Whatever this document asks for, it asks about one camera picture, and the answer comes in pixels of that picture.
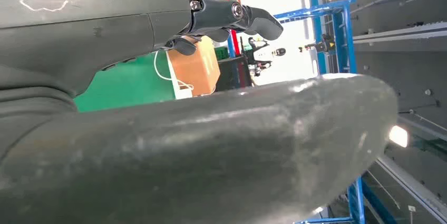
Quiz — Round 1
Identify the green plastic crate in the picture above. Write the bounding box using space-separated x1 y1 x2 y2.
214 46 230 61

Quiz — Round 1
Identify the white and black machine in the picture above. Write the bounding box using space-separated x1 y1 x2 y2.
247 36 287 77

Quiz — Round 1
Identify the blue metal shelf rack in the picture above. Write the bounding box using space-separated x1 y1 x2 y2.
188 0 366 224

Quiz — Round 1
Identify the brown cardboard box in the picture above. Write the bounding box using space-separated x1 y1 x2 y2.
167 35 221 98

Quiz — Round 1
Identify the green table mat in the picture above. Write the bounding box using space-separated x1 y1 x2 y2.
74 51 176 113

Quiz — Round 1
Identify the white charging cable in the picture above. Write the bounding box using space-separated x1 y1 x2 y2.
153 50 195 91

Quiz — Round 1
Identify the small ceiling light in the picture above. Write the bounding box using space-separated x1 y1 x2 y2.
388 125 409 149

